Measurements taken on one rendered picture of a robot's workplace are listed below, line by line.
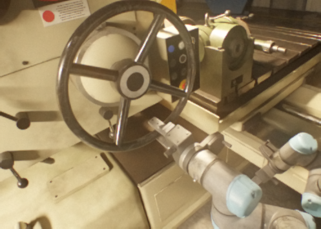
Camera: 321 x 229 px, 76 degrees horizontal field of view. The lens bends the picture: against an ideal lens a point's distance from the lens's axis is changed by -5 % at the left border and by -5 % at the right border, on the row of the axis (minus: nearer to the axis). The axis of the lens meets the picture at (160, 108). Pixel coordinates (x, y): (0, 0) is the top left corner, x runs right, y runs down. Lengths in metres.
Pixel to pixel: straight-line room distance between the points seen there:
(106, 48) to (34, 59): 0.20
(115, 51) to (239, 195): 0.45
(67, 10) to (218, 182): 0.57
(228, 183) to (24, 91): 0.57
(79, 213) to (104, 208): 0.13
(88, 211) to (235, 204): 0.85
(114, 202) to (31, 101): 0.68
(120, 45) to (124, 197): 0.81
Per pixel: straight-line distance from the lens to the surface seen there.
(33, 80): 0.68
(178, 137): 0.51
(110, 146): 0.55
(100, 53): 0.58
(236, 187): 0.46
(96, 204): 1.19
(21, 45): 0.65
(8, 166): 0.75
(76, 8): 0.67
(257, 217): 0.55
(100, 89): 0.61
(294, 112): 1.54
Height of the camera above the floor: 1.53
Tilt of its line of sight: 34 degrees down
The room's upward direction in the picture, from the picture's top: 8 degrees counter-clockwise
